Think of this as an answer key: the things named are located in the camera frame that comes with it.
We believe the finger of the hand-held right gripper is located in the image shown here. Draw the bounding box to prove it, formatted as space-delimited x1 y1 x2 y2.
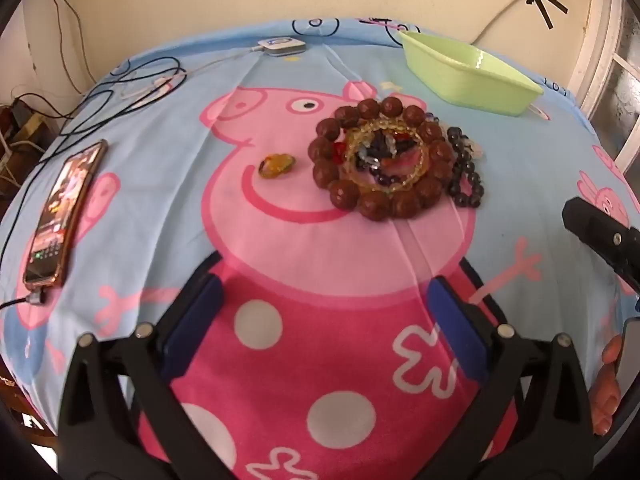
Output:
561 196 640 293

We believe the white window frame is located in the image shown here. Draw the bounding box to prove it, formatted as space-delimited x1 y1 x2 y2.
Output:
580 0 640 171

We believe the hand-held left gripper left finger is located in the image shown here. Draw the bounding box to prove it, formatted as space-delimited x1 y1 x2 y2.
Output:
57 251 236 480

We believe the yellow crystal bead bracelet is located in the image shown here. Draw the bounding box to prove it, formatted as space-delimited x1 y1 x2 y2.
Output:
345 120 431 193

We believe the large brown bead bracelet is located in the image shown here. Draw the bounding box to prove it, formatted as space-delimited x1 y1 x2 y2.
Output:
307 97 456 221

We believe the white square charger device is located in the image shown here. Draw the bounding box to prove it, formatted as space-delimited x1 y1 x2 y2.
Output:
257 36 307 56

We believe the light green plastic basin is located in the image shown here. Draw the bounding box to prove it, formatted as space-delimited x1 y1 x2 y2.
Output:
400 30 545 118

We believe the black phone charging cable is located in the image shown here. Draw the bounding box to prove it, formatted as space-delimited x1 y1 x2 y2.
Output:
0 290 48 311

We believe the cartoon pig printed blanket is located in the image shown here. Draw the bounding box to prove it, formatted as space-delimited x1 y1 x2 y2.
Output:
0 17 638 480

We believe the person's right hand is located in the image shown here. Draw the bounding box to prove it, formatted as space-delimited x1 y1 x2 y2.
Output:
587 332 623 438

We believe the brown wooden stand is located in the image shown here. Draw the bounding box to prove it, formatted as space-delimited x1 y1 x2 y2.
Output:
0 92 76 196

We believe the black bead bracelet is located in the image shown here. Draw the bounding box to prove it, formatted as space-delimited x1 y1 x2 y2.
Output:
446 126 485 209

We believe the black looped cable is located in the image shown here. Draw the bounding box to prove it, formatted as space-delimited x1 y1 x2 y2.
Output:
0 55 188 261

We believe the amber pendant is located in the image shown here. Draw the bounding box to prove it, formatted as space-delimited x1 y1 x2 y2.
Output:
258 152 297 180

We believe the mixed colourful bead bracelet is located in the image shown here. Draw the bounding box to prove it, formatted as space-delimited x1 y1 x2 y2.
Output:
357 130 421 183

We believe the smartphone in brown case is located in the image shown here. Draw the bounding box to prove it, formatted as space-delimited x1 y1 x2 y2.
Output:
23 139 109 289

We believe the white cable with adapter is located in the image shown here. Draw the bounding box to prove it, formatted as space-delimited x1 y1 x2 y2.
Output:
122 45 266 106

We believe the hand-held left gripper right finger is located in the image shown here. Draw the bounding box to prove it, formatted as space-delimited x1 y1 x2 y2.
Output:
427 257 608 480

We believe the thin brown wall wire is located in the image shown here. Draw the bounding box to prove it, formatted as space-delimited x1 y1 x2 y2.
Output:
47 0 96 96

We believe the white wall wire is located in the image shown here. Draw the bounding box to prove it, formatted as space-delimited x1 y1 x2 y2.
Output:
470 0 531 46

